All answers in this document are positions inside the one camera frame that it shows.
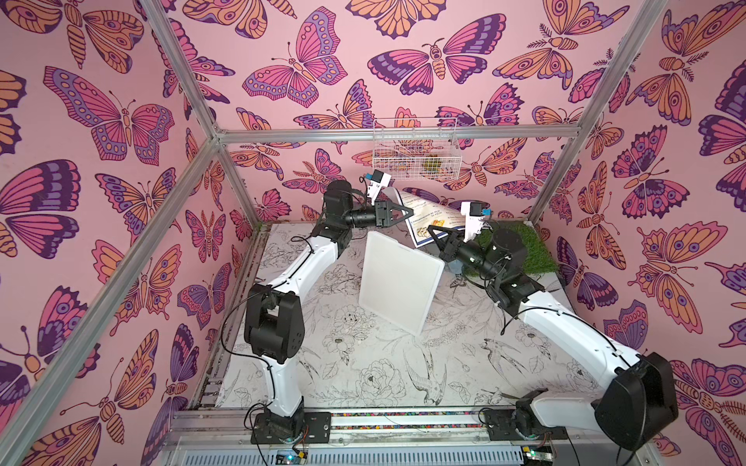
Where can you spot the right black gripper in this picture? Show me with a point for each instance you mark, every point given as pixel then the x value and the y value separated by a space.
pixel 453 249

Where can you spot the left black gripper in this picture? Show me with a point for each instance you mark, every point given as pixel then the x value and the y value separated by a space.
pixel 384 219

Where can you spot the laminated dim sum menu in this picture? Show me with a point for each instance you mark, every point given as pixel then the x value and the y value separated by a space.
pixel 429 210

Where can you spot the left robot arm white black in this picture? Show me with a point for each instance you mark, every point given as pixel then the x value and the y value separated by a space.
pixel 274 326

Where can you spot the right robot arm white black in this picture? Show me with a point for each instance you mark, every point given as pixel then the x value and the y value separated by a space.
pixel 637 399

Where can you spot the white cutting board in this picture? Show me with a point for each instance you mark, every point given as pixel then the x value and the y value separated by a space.
pixel 398 283

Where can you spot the green succulent plant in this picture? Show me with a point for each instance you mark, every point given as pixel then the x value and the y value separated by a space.
pixel 431 166

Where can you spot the green artificial grass mat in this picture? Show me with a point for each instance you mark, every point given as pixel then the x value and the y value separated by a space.
pixel 538 260

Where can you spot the right small circuit board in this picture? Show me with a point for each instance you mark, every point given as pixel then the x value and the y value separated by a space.
pixel 538 456

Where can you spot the small green circuit board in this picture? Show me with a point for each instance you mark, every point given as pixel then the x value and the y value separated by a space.
pixel 290 457

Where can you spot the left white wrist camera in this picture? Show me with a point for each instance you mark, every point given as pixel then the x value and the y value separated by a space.
pixel 379 182

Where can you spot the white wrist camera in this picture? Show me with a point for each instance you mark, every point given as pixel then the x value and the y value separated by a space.
pixel 379 182
pixel 475 215

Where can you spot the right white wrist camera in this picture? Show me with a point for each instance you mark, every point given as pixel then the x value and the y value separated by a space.
pixel 475 215

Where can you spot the white wire rack basket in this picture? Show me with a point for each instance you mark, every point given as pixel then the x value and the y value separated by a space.
pixel 399 151

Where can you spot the aluminium front rail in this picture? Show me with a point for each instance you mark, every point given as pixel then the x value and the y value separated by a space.
pixel 388 436

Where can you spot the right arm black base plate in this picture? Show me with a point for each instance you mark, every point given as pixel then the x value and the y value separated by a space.
pixel 510 424

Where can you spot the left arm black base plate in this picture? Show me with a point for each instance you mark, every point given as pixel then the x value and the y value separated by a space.
pixel 312 428

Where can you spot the aluminium cage frame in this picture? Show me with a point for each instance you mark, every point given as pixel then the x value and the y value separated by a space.
pixel 34 136

